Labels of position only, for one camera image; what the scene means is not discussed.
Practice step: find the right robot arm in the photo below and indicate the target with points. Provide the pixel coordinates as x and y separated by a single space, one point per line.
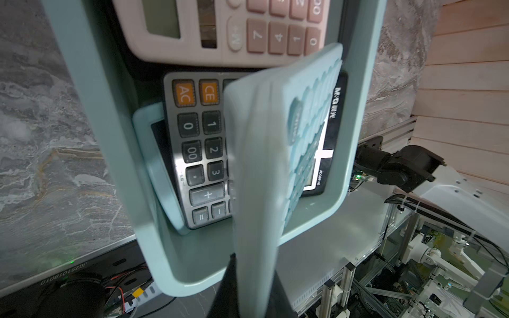
415 169

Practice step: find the teal calculator face down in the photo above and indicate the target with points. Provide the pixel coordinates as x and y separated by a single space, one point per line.
273 120

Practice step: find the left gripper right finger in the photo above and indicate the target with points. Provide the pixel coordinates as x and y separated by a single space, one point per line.
279 305

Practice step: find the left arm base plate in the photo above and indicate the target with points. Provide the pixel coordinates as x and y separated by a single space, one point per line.
110 282

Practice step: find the mint green storage box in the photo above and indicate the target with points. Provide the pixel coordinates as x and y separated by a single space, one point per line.
186 265

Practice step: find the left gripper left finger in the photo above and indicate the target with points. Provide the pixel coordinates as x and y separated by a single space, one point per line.
225 304

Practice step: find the pink calculator back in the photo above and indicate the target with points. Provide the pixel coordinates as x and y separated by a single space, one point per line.
237 34

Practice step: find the black calculator face down large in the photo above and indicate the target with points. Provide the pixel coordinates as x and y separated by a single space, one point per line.
196 134

